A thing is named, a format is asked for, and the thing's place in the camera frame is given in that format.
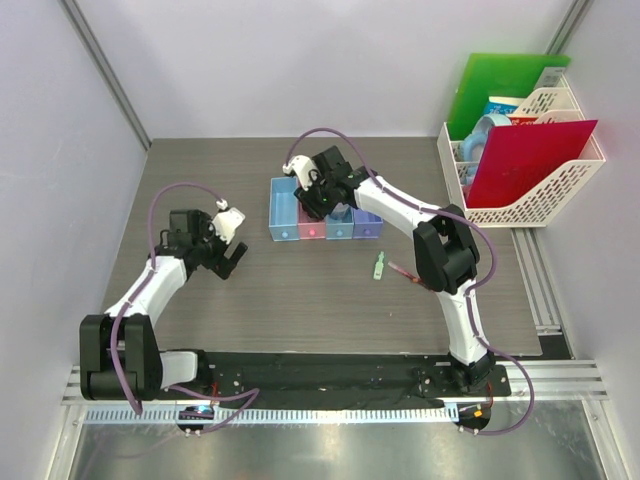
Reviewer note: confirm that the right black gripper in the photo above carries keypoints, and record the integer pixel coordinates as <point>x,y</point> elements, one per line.
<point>312,208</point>

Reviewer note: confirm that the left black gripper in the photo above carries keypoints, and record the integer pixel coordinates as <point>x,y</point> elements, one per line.
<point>204,224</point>

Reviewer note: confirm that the clear paper clip jar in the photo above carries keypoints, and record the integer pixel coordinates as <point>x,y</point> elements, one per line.
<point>341,213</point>

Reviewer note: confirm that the purple drawer box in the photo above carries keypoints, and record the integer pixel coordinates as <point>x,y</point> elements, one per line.
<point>366,225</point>

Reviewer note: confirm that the pink drawer box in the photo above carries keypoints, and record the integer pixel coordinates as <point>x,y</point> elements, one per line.
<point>310,228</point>

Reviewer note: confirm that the green correction tape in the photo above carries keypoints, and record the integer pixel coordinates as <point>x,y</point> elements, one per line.
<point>379,266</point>

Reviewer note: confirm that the light blue drawer box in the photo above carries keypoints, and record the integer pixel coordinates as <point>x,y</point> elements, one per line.
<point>283,210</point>

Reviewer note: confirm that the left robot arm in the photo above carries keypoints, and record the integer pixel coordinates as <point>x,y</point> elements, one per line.
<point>119,354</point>

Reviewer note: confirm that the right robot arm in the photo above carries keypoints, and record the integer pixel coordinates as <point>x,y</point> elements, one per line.
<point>445,251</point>

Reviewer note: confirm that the dark red pen refill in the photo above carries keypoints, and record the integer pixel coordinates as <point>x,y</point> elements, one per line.
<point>408,275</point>

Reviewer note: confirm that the blue tape roll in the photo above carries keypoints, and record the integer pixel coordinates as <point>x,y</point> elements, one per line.
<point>472,147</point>

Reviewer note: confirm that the magenta folder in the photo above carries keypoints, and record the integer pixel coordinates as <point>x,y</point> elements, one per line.
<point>517,158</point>

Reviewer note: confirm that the green folder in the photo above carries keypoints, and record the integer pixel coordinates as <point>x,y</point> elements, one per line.
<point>492,74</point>

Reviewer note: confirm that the blue white book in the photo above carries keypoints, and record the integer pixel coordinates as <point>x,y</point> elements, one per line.
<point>502,105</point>

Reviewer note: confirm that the red white book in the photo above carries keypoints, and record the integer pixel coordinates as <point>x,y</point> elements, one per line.
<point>522,120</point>

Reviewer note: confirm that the white file organizer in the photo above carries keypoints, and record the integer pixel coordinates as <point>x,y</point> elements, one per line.
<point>540,205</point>

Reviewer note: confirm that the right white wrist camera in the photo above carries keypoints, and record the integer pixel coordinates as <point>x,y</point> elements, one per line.
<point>304,169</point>

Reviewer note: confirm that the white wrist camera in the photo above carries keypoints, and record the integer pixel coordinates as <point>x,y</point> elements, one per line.
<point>226,222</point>
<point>304,169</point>

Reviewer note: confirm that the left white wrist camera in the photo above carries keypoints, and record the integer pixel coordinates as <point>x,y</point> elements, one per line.
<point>226,222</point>

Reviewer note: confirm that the slotted cable duct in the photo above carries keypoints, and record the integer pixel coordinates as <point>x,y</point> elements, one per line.
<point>193,414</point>

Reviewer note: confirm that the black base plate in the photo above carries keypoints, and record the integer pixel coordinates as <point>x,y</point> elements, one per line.
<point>345,380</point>

